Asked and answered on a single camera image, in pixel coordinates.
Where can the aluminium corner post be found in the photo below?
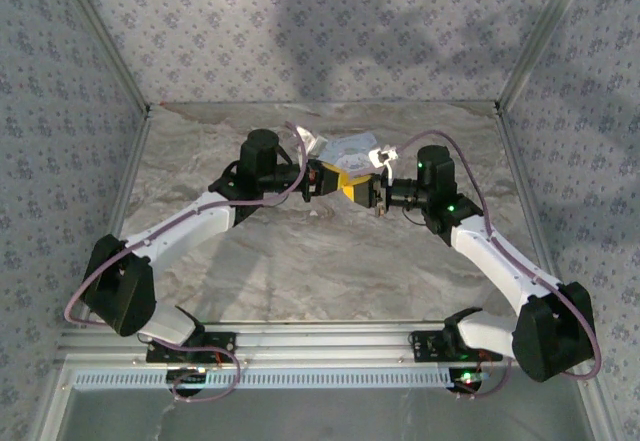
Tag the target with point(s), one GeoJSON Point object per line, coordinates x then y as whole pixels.
{"type": "Point", "coordinates": [100, 36]}
{"type": "Point", "coordinates": [545, 36]}

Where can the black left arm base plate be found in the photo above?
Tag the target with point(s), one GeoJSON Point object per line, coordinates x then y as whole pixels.
{"type": "Point", "coordinates": [222, 341]}

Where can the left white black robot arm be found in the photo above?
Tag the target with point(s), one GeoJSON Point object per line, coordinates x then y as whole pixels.
{"type": "Point", "coordinates": [190, 221]}

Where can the controller board with led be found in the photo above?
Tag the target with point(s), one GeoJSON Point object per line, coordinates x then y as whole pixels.
{"type": "Point", "coordinates": [467, 378]}
{"type": "Point", "coordinates": [187, 376]}

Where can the aluminium side rail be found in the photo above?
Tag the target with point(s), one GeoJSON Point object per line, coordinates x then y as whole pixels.
{"type": "Point", "coordinates": [530, 211]}
{"type": "Point", "coordinates": [122, 211]}

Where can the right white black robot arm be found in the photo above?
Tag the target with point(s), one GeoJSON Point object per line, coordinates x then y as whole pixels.
{"type": "Point", "coordinates": [480, 251]}

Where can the aluminium mounting rail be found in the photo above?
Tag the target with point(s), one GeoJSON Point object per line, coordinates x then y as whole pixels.
{"type": "Point", "coordinates": [320, 343]}

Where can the right controller board with LED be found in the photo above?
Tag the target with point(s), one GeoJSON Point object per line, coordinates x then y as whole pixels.
{"type": "Point", "coordinates": [467, 378]}

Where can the clear plastic bag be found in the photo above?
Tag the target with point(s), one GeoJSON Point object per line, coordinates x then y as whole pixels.
{"type": "Point", "coordinates": [350, 153]}

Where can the left controller board with LED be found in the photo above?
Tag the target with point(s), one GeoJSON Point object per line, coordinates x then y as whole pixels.
{"type": "Point", "coordinates": [187, 376]}

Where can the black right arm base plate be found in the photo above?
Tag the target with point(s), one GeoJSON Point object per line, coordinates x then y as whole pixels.
{"type": "Point", "coordinates": [425, 346]}

